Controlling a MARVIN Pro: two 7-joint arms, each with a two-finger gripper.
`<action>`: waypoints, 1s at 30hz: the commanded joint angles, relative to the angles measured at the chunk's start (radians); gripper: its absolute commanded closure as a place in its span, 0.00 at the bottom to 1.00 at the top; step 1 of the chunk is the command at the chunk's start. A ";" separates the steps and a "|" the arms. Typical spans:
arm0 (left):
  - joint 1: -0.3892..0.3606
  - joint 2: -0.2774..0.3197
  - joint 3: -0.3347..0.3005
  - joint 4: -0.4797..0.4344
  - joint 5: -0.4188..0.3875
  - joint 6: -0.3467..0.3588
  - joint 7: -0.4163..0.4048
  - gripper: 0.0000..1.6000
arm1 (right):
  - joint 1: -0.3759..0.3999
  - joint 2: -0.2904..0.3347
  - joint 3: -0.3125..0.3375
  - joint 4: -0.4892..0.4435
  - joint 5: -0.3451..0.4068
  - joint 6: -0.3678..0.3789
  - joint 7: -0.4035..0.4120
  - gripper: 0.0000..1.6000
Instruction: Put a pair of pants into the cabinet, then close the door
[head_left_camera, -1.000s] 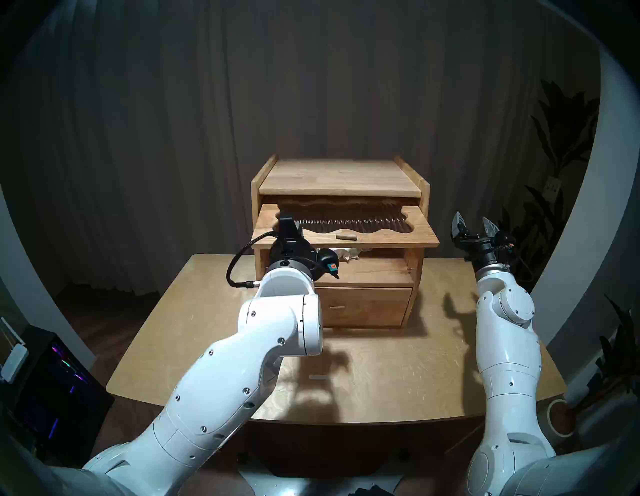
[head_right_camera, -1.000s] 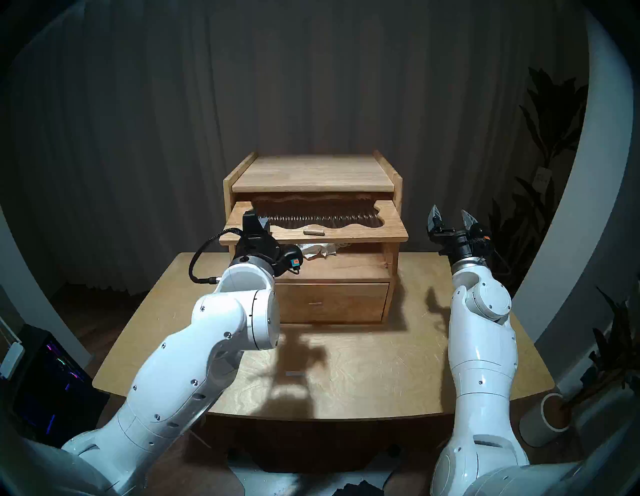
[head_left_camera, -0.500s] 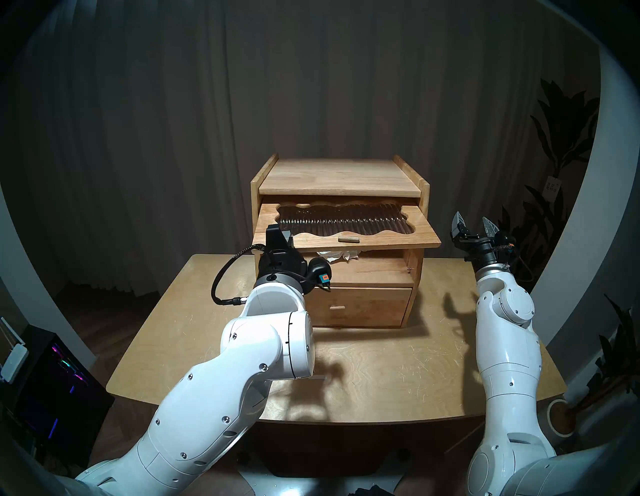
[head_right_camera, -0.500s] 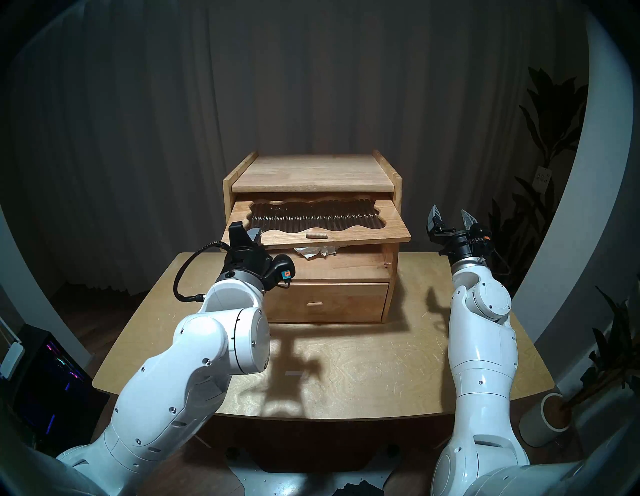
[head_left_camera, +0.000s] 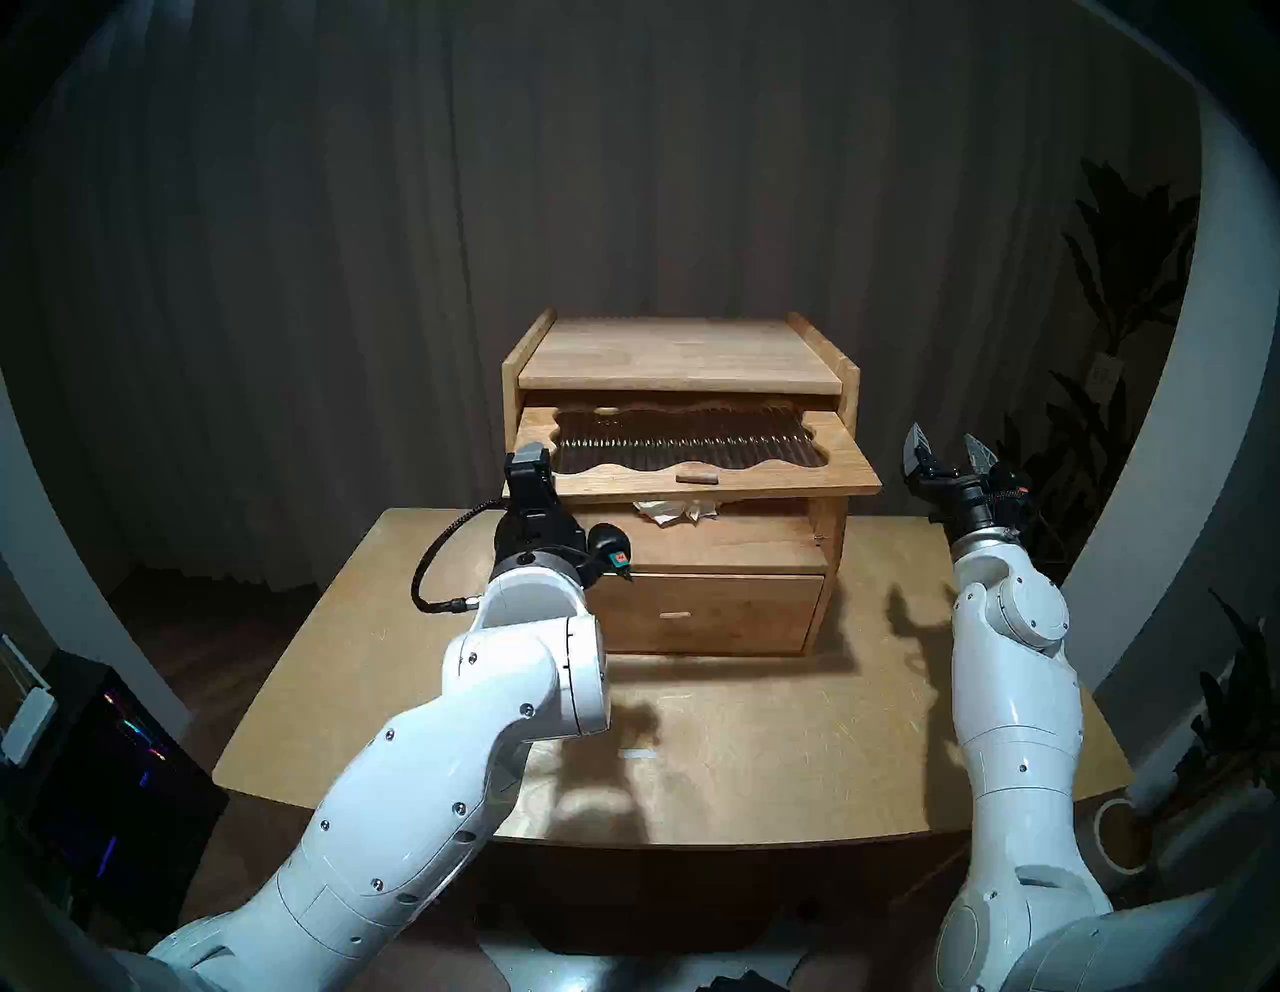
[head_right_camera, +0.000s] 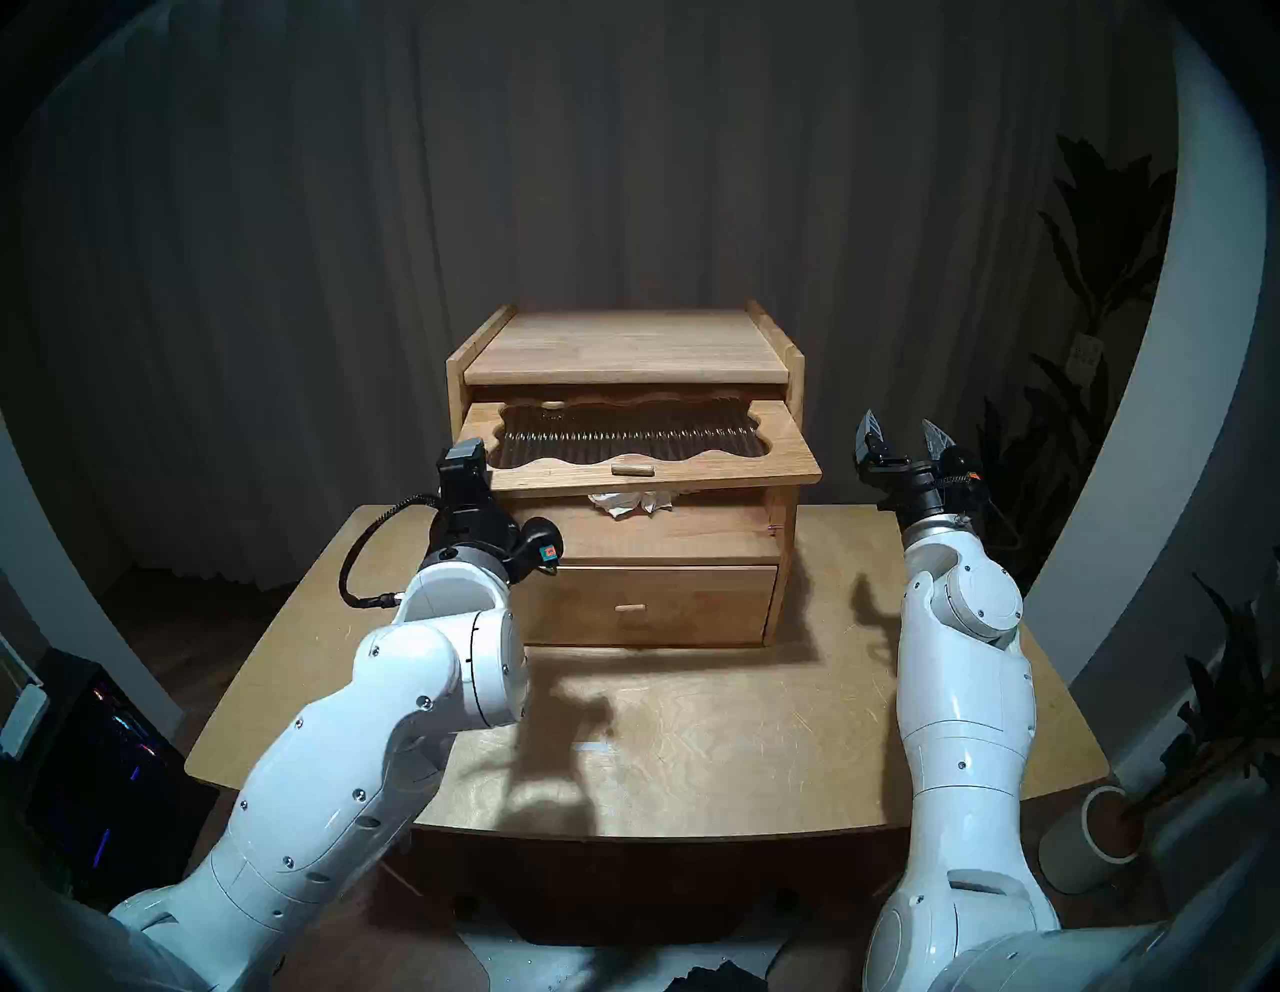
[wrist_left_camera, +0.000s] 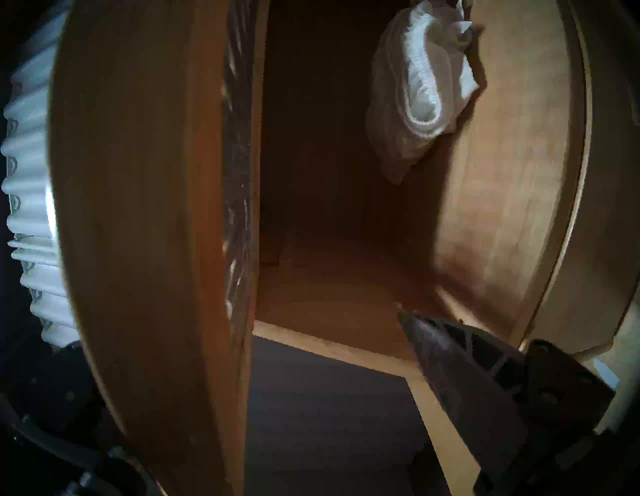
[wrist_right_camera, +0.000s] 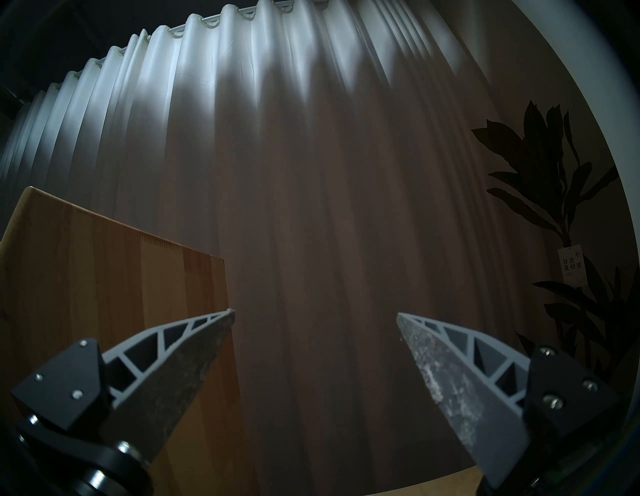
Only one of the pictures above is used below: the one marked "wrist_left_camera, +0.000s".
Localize wooden door ribbed glass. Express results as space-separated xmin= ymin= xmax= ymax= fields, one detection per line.
xmin=47 ymin=0 xmax=261 ymax=496

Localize white pants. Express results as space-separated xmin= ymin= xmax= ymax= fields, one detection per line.
xmin=365 ymin=0 xmax=487 ymax=186

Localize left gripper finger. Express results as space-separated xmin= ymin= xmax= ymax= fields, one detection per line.
xmin=398 ymin=309 xmax=616 ymax=493

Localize wooden cabinet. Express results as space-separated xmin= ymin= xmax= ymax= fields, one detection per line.
xmin=250 ymin=0 xmax=640 ymax=496

